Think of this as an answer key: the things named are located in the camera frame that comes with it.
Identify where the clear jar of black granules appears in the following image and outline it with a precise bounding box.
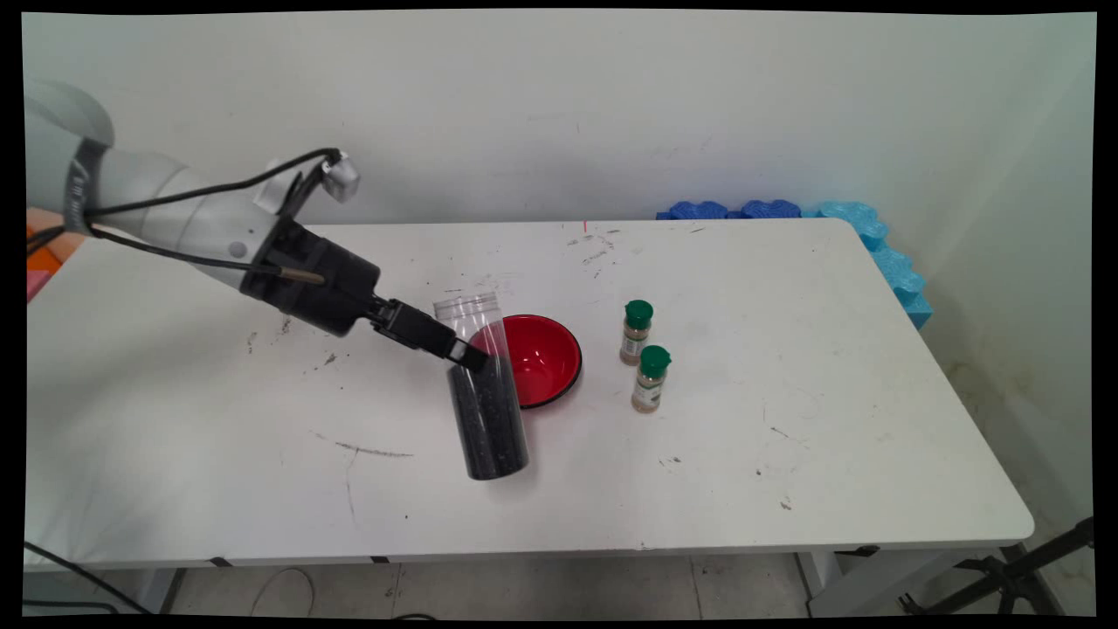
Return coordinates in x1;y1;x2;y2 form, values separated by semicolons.
433;293;530;481

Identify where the black cable strap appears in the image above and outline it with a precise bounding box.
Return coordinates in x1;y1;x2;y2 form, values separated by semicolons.
63;138;107;235

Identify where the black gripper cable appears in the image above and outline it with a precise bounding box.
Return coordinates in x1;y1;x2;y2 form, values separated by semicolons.
87;225;326;286

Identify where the green-capped spice bottle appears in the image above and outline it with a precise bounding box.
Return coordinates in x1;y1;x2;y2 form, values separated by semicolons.
631;345;673;414
619;300;654;366

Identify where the light blue foam mat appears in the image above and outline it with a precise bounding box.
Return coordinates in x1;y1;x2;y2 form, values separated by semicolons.
802;201;934;331

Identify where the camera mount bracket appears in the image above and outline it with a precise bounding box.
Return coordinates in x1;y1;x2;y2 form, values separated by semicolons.
255;159;326;219

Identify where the black camera cable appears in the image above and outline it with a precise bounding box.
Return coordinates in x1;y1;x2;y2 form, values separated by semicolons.
26;147;343;254

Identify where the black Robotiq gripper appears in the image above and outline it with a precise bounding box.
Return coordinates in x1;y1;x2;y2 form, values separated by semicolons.
240;217;490;372

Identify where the black floor cable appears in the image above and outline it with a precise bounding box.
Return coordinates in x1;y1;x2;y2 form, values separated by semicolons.
24;542;154;615

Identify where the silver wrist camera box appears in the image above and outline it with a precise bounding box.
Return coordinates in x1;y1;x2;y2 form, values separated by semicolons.
321;150;361;204

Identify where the orange object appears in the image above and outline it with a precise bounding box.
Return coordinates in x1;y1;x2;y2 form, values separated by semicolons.
26;208;88;273

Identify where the black tripod stand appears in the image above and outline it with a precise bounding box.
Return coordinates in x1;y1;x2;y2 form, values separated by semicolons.
900;517;1095;617

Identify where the white table leg frame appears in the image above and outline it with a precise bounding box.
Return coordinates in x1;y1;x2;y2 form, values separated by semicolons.
797;549;1005;619

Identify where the red bowl with black rim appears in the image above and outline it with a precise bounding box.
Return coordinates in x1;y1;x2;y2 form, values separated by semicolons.
469;314;583;410

